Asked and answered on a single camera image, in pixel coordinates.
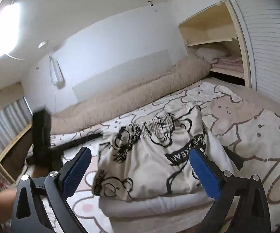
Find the cream black print garment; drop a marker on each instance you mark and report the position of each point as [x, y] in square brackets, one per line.
[151, 158]

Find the pink folded bedding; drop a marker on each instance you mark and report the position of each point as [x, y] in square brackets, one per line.
[232, 63]

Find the white slatted wardrobe door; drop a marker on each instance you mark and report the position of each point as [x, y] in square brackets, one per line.
[260, 23]

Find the white pillow on shelf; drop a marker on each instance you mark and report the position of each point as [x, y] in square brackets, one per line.
[211, 54]

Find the bear pattern bed blanket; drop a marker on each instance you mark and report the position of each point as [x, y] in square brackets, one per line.
[243, 120]

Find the wooden wardrobe shelf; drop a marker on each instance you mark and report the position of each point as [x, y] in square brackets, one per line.
[218, 26]

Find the person left hand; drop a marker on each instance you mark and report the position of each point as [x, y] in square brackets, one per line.
[7, 200]

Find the round ceiling lamp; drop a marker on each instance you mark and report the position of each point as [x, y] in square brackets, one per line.
[9, 28]

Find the white hanging wall bag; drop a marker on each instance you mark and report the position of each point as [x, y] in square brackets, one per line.
[57, 78]

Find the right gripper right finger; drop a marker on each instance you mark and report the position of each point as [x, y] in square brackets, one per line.
[252, 211]

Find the wooden headboard shelf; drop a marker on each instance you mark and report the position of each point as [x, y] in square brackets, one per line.
[13, 157]

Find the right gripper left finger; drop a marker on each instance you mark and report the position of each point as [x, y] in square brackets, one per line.
[29, 214]

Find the beige rolled duvet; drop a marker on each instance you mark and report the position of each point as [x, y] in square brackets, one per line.
[129, 96]

